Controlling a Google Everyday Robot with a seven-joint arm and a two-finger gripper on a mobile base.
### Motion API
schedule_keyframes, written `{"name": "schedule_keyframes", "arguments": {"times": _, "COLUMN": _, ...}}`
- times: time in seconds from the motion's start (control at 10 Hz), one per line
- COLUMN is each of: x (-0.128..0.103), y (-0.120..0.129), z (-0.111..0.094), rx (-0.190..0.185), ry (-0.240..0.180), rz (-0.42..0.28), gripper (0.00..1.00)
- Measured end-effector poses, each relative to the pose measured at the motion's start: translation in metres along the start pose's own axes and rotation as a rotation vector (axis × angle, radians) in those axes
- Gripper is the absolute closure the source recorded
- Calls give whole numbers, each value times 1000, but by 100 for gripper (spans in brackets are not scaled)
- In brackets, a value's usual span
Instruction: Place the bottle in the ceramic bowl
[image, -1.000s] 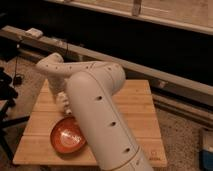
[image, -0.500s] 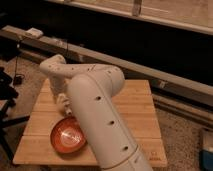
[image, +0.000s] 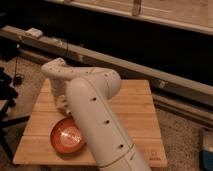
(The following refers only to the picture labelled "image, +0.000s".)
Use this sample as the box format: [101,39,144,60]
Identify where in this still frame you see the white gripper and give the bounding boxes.
[50,79,67,115]

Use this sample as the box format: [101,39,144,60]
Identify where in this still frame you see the clear plastic bottle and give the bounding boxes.
[61,96,72,116]

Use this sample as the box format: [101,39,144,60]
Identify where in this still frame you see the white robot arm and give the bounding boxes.
[41,58,152,171]

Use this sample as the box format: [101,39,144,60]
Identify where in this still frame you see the orange ceramic bowl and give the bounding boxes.
[50,117,85,154]

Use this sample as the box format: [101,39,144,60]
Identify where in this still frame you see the black power adapter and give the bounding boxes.
[13,76,23,86]

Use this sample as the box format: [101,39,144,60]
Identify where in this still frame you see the black chair base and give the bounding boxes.
[0,67,29,161]

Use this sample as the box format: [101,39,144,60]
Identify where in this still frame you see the long wooden beam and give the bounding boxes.
[0,26,213,107]

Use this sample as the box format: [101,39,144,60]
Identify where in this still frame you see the white box on beam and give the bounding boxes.
[25,28,43,38]

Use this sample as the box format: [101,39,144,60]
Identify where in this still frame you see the black cable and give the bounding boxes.
[13,35,23,78]

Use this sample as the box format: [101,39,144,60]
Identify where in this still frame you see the wooden ledge with post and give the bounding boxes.
[46,0,213,36]

